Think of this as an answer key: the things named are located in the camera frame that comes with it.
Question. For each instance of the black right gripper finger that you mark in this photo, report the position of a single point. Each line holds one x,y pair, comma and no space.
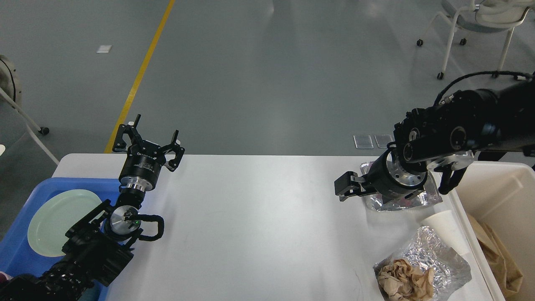
349,184

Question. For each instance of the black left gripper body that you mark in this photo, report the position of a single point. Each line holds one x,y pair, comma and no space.
142,167

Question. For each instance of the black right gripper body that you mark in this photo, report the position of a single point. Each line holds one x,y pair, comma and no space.
388,177

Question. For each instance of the pale green plate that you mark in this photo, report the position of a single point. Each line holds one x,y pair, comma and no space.
47,228

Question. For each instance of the brown paper bag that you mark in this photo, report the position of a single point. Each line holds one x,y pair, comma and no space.
506,272

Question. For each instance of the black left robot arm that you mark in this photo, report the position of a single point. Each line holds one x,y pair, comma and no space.
127,222

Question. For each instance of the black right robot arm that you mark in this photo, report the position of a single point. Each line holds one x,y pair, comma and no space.
443,138

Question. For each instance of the floor outlet plate right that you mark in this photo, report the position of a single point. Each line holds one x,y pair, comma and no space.
383,141

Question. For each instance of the floor outlet plate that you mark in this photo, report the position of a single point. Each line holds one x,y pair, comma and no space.
383,141
363,142

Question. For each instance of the floor outlet plate left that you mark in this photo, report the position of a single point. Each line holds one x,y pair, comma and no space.
363,142

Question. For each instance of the silver red foil wrapper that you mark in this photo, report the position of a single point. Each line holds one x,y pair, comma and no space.
429,196

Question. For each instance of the white paper cup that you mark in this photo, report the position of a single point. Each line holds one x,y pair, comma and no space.
448,230

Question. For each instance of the crumpled silver foil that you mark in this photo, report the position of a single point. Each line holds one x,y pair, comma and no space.
426,250

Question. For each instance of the white plastic bin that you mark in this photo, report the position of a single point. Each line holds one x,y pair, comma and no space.
502,196

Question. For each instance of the grey chair at left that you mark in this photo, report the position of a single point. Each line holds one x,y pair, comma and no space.
11,93

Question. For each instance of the blue plastic tray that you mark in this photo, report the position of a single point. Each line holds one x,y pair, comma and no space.
16,259

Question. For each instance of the pink cup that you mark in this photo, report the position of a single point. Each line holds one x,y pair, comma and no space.
4,277

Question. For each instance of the white rolling chair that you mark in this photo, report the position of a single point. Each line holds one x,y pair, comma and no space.
480,16

